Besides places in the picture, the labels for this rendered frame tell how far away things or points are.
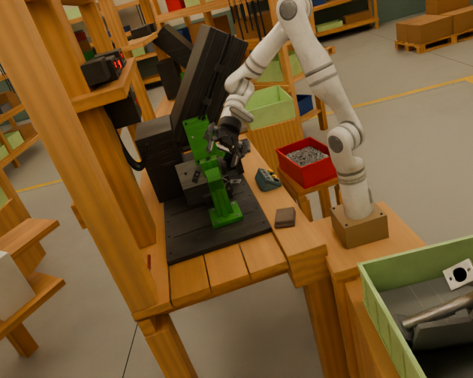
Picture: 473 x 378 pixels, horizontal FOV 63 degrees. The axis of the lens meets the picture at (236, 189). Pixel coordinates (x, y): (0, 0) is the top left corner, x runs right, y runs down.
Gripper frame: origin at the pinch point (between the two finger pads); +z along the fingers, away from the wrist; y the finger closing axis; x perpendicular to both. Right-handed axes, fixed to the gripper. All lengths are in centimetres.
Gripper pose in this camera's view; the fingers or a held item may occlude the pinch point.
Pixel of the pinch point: (221, 157)
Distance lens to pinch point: 121.5
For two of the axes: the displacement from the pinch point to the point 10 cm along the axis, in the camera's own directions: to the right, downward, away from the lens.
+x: 5.8, -3.2, -7.5
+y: -7.9, -4.4, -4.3
